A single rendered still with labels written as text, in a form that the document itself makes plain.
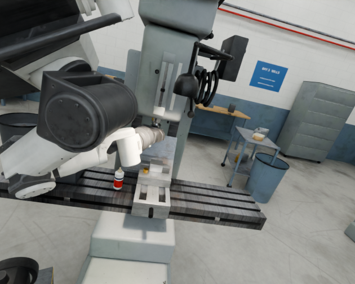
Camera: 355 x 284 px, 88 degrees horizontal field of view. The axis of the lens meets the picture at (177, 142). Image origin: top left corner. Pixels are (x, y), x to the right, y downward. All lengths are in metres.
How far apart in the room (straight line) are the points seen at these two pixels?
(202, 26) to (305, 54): 5.56
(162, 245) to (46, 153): 0.60
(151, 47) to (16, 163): 0.50
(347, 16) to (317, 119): 2.54
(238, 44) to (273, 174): 2.11
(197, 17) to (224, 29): 4.58
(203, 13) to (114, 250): 0.92
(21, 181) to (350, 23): 6.84
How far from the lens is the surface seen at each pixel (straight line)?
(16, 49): 0.32
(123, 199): 0.89
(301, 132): 5.75
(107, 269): 0.92
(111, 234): 0.86
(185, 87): 0.53
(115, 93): 0.35
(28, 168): 0.47
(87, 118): 0.28
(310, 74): 6.32
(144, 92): 0.71
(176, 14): 0.69
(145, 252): 0.89
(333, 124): 6.24
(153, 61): 0.70
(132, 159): 0.62
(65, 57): 0.37
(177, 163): 1.32
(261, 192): 3.00
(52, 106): 0.31
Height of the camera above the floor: 1.50
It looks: 20 degrees down
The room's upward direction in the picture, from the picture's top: 14 degrees clockwise
